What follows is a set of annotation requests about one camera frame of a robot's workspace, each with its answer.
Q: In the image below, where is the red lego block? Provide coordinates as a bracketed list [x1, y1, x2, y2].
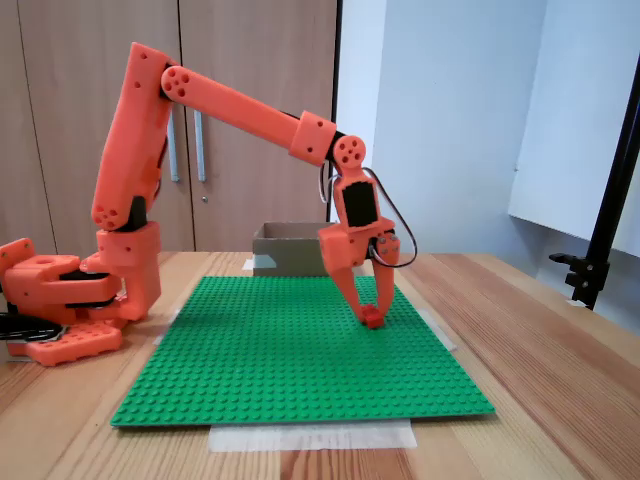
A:
[361, 304, 387, 331]

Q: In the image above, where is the cardboard box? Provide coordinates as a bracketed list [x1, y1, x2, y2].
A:
[251, 220, 347, 278]

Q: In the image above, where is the green lego baseplate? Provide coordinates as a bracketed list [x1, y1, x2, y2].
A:
[109, 274, 497, 429]

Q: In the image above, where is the wooden cabinet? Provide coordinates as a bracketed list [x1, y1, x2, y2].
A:
[0, 0, 344, 254]

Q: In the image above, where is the black stand with clamp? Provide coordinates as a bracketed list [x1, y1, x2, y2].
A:
[548, 74, 640, 313]

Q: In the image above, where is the gripper servo wire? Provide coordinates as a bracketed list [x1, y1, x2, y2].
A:
[362, 166, 419, 270]

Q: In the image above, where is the wrist servo wire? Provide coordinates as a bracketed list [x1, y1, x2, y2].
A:
[318, 161, 342, 205]

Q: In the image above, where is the metal cabinet handle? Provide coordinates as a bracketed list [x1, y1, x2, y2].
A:
[192, 109, 208, 184]
[166, 104, 182, 184]

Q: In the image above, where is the white wall board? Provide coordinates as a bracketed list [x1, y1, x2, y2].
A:
[506, 0, 640, 259]

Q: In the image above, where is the black power cable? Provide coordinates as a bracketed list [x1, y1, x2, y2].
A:
[0, 311, 69, 347]

